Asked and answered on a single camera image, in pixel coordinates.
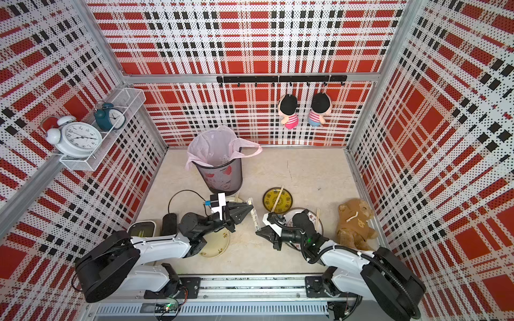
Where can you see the bare wooden chopstick pair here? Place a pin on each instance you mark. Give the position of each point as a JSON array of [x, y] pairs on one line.
[[317, 218]]

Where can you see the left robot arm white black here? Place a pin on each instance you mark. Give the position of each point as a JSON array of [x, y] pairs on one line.
[[122, 263]]

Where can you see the white plate orange sunburst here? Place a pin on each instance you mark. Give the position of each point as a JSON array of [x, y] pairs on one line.
[[289, 222]]

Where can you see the doll with pink shirt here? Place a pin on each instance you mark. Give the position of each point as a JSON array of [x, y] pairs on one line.
[[287, 109]]

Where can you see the teal alarm clock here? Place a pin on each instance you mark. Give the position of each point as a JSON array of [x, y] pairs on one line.
[[109, 118]]

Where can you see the green circuit board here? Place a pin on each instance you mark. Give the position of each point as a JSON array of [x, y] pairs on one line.
[[166, 308]]

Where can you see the black mesh trash bin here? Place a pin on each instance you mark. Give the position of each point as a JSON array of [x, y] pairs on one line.
[[226, 178]]

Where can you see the doll with striped blue shirt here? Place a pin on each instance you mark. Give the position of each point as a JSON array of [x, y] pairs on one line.
[[321, 106]]

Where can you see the black wall hook rail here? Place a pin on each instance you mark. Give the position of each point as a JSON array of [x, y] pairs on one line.
[[280, 79]]

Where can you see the brown teddy bear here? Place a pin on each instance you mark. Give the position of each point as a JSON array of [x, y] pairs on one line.
[[353, 228]]

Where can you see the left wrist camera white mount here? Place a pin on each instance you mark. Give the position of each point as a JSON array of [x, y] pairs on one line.
[[217, 204]]

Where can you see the cream plate with flowers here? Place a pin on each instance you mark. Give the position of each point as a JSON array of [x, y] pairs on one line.
[[216, 244]]

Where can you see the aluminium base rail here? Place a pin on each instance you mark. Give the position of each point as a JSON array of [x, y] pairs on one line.
[[240, 297]]

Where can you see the cream plate with black mark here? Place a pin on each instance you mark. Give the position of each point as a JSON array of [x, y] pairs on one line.
[[234, 199]]

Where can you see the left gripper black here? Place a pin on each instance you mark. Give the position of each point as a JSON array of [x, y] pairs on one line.
[[230, 212]]

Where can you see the yellow patterned plate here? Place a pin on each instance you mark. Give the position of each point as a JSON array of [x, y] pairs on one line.
[[284, 205]]

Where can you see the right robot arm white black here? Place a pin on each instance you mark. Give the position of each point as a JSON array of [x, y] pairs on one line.
[[378, 275]]

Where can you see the pink plastic bin liner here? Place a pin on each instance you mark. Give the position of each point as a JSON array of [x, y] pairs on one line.
[[219, 146]]

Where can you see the white alarm clock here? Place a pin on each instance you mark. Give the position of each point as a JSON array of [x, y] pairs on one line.
[[73, 138]]

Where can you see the white wire wall shelf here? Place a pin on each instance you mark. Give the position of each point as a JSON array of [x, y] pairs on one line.
[[128, 101]]

